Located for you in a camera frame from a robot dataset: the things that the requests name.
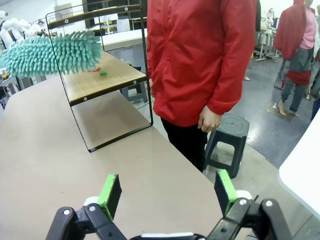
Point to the small green and red object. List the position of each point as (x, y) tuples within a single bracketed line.
[(96, 69)]

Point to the person's left hand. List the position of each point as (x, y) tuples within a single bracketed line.
[(210, 120)]

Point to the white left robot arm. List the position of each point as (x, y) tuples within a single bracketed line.
[(15, 26)]

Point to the dark grey plastic stool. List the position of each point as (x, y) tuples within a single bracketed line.
[(232, 127)]

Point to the person in red jacket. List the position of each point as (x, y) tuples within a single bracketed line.
[(187, 50)]

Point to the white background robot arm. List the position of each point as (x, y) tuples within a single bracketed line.
[(269, 16)]

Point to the light grey plastic stool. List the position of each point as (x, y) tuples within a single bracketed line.
[(136, 93)]

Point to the brown mannequin base plate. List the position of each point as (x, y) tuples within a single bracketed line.
[(277, 112)]

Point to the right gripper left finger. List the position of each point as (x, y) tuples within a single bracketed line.
[(110, 197)]

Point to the person's left forearm red sleeve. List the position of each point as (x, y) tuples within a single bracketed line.
[(232, 87)]

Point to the green paper scrap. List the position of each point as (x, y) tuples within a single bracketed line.
[(103, 73)]

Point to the mannequin in red clothes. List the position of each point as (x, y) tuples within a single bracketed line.
[(290, 30)]

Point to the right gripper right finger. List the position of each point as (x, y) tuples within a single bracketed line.
[(225, 195)]

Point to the large white table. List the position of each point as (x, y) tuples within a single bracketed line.
[(305, 170)]

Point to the two-tier wood metal shelf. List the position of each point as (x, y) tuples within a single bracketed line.
[(100, 85)]

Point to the teal microfibre duster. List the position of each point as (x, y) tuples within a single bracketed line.
[(37, 57)]

